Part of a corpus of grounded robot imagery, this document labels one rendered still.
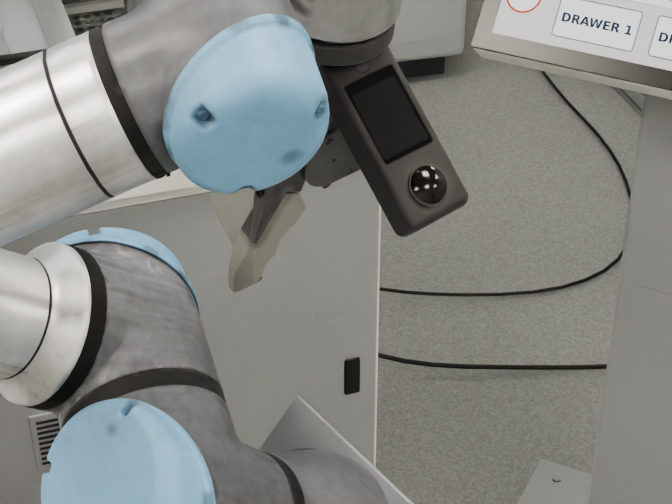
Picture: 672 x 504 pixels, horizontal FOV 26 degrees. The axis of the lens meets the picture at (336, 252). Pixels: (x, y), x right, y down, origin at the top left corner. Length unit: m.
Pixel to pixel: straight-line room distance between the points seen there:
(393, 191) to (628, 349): 1.13
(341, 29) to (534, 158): 2.52
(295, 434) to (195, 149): 0.55
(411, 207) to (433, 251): 2.14
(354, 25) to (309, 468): 0.37
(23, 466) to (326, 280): 0.45
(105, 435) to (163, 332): 0.09
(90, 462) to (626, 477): 1.24
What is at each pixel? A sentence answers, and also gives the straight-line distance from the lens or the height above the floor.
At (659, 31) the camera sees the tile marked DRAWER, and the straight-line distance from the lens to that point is 1.63.
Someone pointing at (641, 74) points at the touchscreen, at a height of 0.97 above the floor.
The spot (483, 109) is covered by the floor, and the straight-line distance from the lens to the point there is 3.50.
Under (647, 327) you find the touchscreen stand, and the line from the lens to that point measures 1.92.
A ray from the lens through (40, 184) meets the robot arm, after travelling 0.66.
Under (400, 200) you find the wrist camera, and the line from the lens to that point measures 0.85.
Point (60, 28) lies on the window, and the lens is 1.59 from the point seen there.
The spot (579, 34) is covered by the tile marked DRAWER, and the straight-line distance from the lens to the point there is 1.64.
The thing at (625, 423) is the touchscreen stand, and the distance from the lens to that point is 2.03.
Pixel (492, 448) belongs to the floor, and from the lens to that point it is 2.54.
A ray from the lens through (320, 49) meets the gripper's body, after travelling 0.83.
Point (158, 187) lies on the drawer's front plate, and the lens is 1.67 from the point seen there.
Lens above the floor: 1.72
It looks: 35 degrees down
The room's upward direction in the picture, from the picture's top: straight up
